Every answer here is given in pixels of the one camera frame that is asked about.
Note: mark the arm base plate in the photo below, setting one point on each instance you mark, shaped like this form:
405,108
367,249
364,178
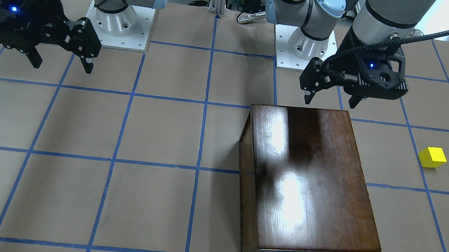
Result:
294,50
122,34

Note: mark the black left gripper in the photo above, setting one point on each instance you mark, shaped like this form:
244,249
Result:
342,63

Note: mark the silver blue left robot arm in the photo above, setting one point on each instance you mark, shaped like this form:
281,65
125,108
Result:
379,22

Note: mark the dark wooden drawer cabinet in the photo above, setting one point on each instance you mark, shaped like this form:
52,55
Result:
302,185

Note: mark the yellow block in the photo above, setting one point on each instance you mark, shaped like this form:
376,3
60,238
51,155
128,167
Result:
432,157

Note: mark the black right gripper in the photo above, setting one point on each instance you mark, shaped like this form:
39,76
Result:
49,7

